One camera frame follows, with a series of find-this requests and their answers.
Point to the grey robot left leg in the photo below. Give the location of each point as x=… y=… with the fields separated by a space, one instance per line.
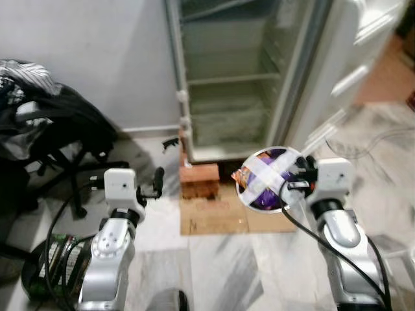
x=165 y=301

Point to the purple snack packet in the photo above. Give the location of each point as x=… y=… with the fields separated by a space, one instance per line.
x=262 y=194

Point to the black white striped cloth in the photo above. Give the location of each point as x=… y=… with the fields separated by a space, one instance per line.
x=29 y=74

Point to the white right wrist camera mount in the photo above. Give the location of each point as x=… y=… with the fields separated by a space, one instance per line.
x=334 y=178

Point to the clear crisper drawer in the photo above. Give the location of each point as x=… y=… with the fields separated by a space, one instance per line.
x=230 y=126

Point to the glass fridge shelf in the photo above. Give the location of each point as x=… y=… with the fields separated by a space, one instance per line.
x=233 y=79

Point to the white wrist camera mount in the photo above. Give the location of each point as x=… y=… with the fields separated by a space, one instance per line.
x=334 y=178
x=120 y=188

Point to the round steel bowl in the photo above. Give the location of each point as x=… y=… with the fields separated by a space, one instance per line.
x=293 y=197

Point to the grey garment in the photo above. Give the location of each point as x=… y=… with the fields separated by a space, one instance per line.
x=16 y=136

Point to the green black Long Jack box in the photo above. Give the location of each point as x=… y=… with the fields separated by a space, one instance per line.
x=61 y=259

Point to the white fridge cabinet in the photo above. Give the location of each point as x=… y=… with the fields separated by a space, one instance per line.
x=176 y=52

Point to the white tape cross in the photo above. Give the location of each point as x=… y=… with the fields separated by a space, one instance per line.
x=269 y=176

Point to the red brick stack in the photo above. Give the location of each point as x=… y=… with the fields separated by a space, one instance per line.
x=199 y=181

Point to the black backpack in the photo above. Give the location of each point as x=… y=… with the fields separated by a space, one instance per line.
x=78 y=123

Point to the cardboard sheet with red print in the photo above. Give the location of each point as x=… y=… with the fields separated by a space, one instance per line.
x=214 y=217

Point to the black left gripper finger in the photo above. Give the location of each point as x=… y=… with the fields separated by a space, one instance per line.
x=158 y=181

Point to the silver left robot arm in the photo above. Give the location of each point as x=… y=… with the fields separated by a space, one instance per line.
x=107 y=253

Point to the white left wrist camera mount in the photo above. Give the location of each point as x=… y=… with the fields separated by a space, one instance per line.
x=120 y=188

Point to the black office chair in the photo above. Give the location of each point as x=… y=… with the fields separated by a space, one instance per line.
x=65 y=159

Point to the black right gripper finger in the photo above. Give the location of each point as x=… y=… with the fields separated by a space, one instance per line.
x=306 y=163

